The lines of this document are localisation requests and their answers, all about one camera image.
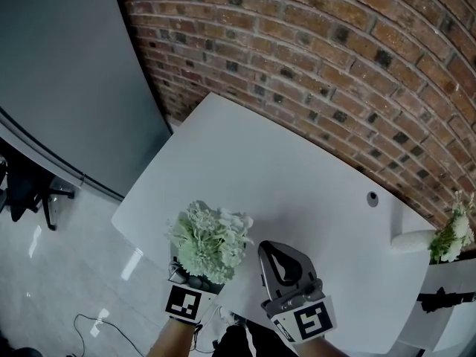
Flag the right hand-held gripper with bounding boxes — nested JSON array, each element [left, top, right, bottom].
[[257, 240, 338, 344]]

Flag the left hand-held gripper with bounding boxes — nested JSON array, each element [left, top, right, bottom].
[[164, 236, 247, 326]]

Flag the pale green flowers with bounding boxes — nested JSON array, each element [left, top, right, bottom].
[[165, 199, 256, 285]]

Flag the person's left forearm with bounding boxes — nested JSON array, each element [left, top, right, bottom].
[[144, 316, 204, 357]]

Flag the person's right forearm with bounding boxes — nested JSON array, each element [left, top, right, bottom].
[[297, 335, 350, 357]]

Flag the white desk with drawers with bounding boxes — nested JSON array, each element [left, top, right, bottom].
[[110, 91, 438, 353]]

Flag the person's left hand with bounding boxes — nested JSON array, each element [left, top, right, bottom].
[[184, 274, 212, 291]]

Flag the person's left shoe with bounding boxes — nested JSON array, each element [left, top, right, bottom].
[[219, 305, 246, 327]]

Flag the black wristband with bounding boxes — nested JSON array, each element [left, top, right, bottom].
[[169, 315, 204, 327]]

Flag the person's black trousers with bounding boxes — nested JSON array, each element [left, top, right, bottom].
[[211, 320, 298, 357]]

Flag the low white cabinet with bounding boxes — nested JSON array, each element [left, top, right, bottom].
[[390, 249, 476, 357]]

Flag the small daisy bouquet in vase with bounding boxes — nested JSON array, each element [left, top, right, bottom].
[[390, 190, 476, 266]]

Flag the black office chair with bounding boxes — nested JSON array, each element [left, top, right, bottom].
[[0, 154, 75, 232]]

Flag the grey partition panel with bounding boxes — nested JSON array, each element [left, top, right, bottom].
[[0, 0, 174, 202]]

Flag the long black floor cable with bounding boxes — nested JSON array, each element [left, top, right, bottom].
[[73, 313, 146, 357]]

